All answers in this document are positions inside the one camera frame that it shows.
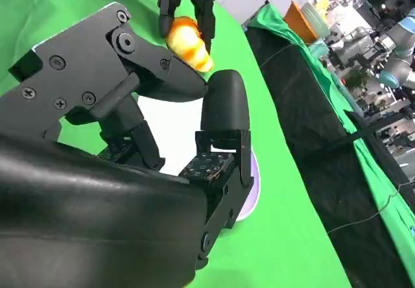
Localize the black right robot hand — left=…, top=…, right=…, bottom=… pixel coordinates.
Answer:
left=0, top=1, right=255, bottom=288

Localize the orange and white toy bread roll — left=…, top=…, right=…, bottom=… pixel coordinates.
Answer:
left=164, top=15, right=215, bottom=73

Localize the orange box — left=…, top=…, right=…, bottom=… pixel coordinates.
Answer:
left=284, top=1, right=320, bottom=44

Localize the lilac plate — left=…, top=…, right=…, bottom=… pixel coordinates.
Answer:
left=137, top=95, right=262, bottom=222

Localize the black cloth curtain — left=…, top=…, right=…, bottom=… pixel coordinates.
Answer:
left=241, top=25, right=415, bottom=288

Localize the green table cloth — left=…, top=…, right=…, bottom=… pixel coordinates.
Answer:
left=0, top=0, right=355, bottom=288

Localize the green hanging cloth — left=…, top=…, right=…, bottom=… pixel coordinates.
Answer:
left=243, top=1, right=415, bottom=269

